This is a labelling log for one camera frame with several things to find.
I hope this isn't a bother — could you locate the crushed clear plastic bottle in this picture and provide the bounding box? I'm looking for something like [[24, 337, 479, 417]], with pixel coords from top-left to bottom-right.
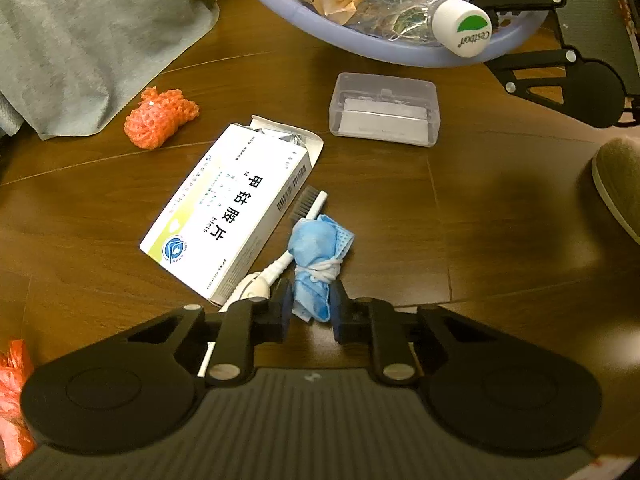
[[345, 0, 494, 57]]

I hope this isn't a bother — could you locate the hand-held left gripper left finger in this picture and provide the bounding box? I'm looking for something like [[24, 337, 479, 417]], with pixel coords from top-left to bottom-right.
[[127, 278, 294, 386]]

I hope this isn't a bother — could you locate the white medicine box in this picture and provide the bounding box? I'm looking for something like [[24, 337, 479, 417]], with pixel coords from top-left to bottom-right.
[[139, 115, 325, 307]]

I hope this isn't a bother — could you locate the orange foam fruit net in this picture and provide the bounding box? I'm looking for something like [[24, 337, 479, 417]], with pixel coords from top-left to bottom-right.
[[124, 86, 201, 151]]

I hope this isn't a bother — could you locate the grey slipper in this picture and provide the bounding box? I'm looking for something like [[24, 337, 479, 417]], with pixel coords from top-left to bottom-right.
[[591, 137, 640, 246]]

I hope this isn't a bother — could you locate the blue-grey curtain with lace trim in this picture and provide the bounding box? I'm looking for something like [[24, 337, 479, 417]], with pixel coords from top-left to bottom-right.
[[0, 0, 221, 142]]

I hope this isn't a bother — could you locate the clear plastic box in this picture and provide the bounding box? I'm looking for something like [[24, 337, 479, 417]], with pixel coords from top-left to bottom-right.
[[328, 72, 442, 148]]

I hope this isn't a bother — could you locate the orange plastic bag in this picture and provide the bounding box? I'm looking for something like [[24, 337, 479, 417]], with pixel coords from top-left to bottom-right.
[[0, 339, 39, 468]]

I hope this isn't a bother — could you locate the purple plastic mesh basket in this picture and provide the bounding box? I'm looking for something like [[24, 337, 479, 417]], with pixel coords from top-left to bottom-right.
[[225, 0, 551, 68]]

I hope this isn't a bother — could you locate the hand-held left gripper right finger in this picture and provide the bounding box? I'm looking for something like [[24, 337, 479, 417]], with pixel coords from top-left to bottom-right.
[[329, 280, 501, 386]]

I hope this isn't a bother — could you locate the white toothbrush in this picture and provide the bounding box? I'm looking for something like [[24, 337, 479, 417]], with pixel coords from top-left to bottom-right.
[[197, 185, 329, 379]]

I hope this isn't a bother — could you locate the blue face mask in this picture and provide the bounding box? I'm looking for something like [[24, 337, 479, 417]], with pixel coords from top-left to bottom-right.
[[287, 214, 357, 323]]

